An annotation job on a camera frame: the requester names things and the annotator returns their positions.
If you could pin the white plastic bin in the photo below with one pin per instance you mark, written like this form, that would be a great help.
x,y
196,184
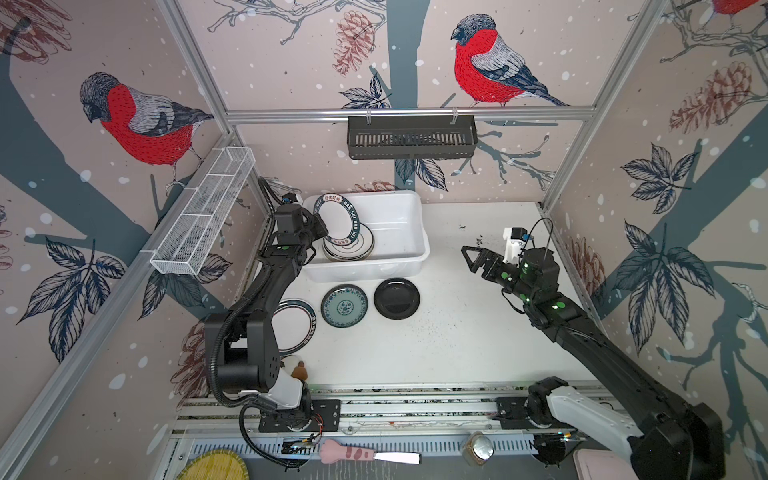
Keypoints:
x,y
401,241

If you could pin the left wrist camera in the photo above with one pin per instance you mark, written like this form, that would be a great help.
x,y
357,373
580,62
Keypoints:
x,y
291,197

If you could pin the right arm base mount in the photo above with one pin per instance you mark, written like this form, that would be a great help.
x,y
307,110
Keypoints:
x,y
516,412

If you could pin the pink tray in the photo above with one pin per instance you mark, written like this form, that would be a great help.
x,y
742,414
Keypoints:
x,y
592,464

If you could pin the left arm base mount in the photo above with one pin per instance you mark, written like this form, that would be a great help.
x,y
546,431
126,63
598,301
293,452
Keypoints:
x,y
316,416

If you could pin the green rim lettered plate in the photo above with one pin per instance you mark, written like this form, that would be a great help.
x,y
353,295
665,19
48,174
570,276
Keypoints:
x,y
340,217

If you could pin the yellow woven mat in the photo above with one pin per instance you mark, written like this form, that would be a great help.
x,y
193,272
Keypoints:
x,y
220,464

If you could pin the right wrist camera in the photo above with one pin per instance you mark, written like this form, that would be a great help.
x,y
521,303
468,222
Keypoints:
x,y
515,241

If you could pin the white plate black emblem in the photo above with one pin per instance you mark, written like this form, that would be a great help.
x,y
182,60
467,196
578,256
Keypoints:
x,y
358,250

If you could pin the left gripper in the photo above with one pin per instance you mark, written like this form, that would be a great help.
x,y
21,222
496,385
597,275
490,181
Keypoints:
x,y
316,222

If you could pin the black hanging shelf basket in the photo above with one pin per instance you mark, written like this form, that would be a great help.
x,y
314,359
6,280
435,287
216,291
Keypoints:
x,y
442,137

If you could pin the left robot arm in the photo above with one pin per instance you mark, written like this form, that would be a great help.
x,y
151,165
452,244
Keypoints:
x,y
242,358

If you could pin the teal patterned small plate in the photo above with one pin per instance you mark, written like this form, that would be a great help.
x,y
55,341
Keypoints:
x,y
344,306

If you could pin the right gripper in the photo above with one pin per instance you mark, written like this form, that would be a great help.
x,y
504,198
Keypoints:
x,y
487,256

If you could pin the white wire mesh basket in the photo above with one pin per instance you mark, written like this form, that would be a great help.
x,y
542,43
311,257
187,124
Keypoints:
x,y
191,237

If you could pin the brown white plush toy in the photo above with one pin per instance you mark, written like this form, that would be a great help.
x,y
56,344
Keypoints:
x,y
300,372

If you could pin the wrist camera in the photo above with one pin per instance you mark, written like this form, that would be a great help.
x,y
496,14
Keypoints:
x,y
515,241
291,197

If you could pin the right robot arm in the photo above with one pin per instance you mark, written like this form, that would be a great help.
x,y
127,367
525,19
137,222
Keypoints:
x,y
661,435

